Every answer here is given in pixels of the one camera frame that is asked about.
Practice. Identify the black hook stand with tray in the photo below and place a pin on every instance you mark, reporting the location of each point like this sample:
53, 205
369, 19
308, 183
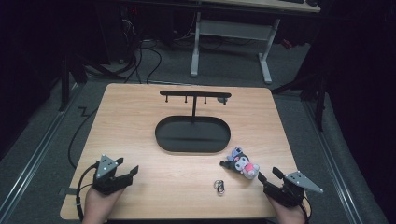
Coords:
193, 134

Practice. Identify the metal floor rail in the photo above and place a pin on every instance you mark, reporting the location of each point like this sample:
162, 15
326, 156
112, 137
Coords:
333, 161
34, 152

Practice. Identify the small grey clip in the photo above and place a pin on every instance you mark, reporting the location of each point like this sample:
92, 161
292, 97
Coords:
223, 100

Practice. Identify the grey tape strip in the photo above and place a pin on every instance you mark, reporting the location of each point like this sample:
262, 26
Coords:
67, 191

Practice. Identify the person's left hand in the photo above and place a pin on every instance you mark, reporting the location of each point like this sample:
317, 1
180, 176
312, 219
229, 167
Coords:
101, 205

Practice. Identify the white metal desk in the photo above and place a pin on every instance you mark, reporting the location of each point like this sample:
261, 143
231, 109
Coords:
236, 29

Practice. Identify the person's right hand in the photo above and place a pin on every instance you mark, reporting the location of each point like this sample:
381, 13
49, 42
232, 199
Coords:
288, 214

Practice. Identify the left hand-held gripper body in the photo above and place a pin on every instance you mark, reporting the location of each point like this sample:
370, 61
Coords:
107, 182

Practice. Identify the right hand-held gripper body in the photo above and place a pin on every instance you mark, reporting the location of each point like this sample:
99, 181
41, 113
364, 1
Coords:
291, 188

